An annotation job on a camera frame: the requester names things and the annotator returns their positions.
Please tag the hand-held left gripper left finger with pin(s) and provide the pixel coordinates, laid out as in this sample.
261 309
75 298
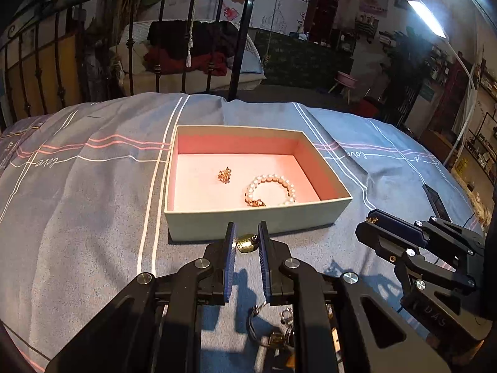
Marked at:
231 254

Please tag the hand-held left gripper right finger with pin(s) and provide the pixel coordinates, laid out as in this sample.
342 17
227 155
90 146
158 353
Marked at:
264 258

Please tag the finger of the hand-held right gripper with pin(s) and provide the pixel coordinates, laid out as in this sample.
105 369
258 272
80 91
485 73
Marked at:
388 243
403 223

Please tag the round gold ornament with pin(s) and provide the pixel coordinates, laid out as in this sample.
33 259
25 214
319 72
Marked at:
246 243

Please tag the small gold earring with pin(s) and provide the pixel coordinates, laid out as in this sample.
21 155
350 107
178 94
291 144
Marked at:
372 219

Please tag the pale green pink-lined box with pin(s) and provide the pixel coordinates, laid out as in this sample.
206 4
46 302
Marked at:
240 163

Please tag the black phone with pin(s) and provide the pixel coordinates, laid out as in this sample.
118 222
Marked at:
437 202

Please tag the gold cluster earring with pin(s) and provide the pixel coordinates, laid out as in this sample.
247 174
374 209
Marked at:
225 175

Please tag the gold and silver pendant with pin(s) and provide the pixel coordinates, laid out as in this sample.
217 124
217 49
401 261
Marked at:
277 340

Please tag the goods shelf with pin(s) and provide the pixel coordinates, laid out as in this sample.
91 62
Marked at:
481 124

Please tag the grey-blue striped blanket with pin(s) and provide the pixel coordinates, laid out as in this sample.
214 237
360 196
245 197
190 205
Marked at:
97 202

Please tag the pink stool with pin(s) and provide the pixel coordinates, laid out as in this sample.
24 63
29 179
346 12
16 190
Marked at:
345 79

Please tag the red garment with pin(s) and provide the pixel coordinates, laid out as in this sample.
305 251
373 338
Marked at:
198 64

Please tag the white floor lamp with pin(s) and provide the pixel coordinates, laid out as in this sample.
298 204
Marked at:
427 13

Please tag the black garment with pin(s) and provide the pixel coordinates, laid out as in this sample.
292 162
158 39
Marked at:
202 39

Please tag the red telephone booth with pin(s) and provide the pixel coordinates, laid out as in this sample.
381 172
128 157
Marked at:
324 7

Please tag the black iron bed frame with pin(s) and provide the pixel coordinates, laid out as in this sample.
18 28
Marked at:
242 46

